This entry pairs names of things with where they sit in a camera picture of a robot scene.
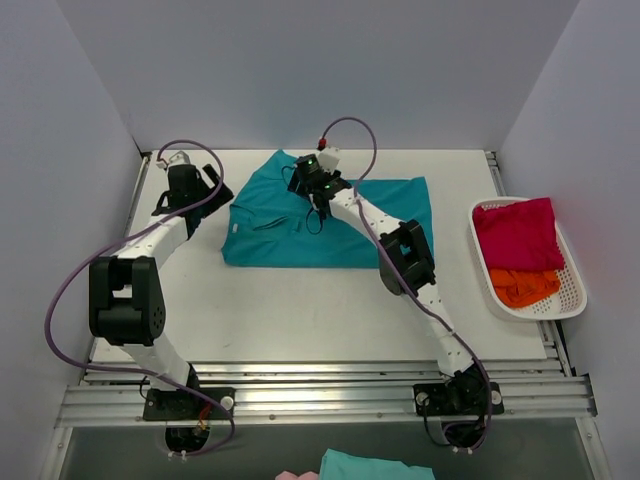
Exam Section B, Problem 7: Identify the teal t-shirt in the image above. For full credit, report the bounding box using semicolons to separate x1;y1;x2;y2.
220;149;434;270

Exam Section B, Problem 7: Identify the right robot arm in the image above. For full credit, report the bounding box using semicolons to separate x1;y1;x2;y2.
288;149;489;413

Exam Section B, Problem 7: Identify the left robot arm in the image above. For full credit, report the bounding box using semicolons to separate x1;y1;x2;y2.
89;164;233;419

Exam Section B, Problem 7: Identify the magenta t-shirt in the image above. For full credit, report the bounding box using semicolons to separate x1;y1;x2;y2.
472;197;564;272

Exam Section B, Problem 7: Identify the orange t-shirt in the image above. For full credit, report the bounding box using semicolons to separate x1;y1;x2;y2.
489;269;561;309

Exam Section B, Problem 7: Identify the white plastic basket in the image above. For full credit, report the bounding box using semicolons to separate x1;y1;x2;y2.
468;197;587;322

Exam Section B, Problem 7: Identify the folded pink t-shirt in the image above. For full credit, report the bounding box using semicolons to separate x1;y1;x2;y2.
275;471;319;480

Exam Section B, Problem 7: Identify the folded mint t-shirt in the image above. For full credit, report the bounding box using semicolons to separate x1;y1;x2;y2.
319;449;435;480

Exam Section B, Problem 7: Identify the black thin cable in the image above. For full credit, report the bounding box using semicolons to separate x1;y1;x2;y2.
279;164;329;235

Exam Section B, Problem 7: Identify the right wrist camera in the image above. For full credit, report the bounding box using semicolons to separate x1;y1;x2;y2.
316;138;341;173

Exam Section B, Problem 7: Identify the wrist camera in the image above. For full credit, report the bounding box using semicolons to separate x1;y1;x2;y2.
316;138;341;173
155;150;191;171

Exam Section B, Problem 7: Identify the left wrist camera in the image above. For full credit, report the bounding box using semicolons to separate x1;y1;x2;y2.
155;150;191;171

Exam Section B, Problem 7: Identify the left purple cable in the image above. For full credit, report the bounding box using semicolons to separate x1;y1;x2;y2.
44;139;236;457

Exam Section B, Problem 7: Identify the purple cable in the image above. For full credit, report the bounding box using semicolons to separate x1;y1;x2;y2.
316;117;496;451
44;139;236;457

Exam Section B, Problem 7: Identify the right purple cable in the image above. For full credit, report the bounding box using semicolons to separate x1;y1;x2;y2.
316;117;496;451

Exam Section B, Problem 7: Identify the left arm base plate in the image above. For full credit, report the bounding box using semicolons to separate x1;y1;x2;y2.
142;387;236;421

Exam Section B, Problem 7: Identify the aluminium rail frame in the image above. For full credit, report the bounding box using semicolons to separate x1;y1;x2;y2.
54;149;599;429

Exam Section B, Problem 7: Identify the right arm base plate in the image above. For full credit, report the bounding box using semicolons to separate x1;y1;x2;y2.
412;381;505;417

